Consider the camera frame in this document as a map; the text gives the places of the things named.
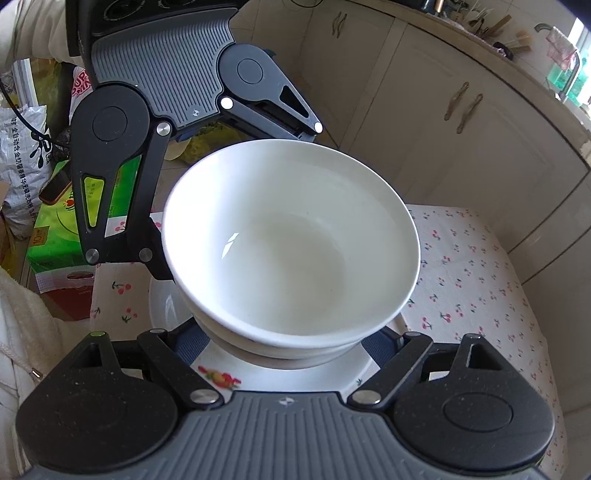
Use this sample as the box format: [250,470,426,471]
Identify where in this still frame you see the red and white bag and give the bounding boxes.
[34,264,99,320]

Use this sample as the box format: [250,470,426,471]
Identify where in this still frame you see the cherry print tablecloth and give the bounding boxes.
[89,203,570,480]

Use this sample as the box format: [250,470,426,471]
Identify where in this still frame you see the white bowl pink flower print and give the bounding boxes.
[162,139,421,348]
[196,316,402,360]
[228,339,372,371]

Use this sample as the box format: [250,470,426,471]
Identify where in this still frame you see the green carton box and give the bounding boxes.
[25,154,140,278]

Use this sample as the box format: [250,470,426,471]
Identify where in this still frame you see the yellow plastic bag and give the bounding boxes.
[185,124,243,163]

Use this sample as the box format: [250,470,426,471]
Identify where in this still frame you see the white bag red letters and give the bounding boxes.
[69,66,99,121]

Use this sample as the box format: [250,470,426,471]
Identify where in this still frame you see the white printed sack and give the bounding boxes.
[0,104,57,240]

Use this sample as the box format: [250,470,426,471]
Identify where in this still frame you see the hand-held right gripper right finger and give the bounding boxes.
[347,329,506,411]

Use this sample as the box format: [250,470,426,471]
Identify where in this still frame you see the utensil holder with utensils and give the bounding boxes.
[462,8,533,58]

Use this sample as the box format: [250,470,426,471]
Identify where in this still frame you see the pink dishcloth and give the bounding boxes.
[547,26,579,71]

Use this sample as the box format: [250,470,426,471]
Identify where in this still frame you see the person's white jacket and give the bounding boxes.
[0,267,95,480]

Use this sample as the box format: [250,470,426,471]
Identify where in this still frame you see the dark smartphone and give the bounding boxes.
[39,172,73,205]

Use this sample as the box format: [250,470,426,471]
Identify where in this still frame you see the white fruit print plate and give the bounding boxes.
[148,274,402,393]

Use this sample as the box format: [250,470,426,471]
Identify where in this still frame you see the person's left forearm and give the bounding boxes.
[0,0,71,70]

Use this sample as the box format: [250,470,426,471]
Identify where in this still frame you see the metal kitchen faucet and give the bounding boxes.
[534,23,583,101]

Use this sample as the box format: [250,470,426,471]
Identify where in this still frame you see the green dish soap bottle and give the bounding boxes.
[547,62,591,104]

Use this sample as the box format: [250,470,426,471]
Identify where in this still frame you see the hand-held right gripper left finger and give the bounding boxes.
[60,318,225,412]

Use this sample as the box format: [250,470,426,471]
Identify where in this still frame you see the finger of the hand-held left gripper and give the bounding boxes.
[70,121,176,280]
[219,60,324,139]

